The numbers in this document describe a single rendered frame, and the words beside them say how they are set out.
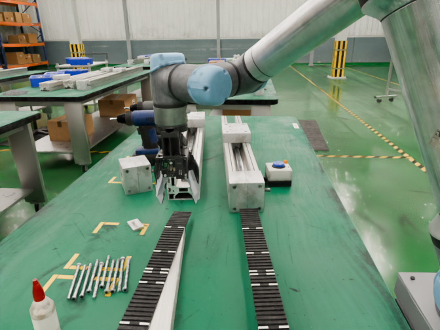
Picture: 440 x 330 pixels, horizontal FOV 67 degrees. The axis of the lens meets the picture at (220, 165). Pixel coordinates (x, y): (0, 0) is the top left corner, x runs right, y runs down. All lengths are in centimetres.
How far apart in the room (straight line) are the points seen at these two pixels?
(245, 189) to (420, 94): 62
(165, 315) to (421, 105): 50
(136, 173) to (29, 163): 172
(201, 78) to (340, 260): 51
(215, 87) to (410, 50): 34
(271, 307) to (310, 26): 49
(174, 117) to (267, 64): 22
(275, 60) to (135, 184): 65
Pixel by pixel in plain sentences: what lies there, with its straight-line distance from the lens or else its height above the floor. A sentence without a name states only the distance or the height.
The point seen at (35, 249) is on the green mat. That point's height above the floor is 78.
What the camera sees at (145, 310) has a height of 82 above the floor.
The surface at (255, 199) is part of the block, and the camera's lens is 96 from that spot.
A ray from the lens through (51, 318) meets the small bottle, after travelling 67.
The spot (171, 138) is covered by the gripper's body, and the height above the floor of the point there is 105.
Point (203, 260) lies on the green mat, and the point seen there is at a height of 78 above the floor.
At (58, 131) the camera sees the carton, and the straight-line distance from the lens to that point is 397.
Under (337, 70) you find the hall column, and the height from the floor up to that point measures 25.
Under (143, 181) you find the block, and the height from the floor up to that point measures 82.
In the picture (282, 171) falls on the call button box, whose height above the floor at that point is 84.
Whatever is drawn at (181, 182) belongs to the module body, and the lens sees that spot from 107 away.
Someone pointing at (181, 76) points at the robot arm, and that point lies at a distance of 66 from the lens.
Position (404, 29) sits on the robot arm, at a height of 126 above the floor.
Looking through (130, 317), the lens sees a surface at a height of 82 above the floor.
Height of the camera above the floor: 126
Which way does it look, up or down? 21 degrees down
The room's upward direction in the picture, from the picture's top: 1 degrees counter-clockwise
